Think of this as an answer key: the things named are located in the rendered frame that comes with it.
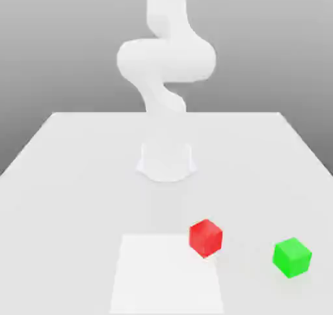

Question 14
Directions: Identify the small green cube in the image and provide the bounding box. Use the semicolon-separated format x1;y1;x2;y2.
272;237;313;279

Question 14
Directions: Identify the small red cube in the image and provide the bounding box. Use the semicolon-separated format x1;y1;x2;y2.
189;218;224;259

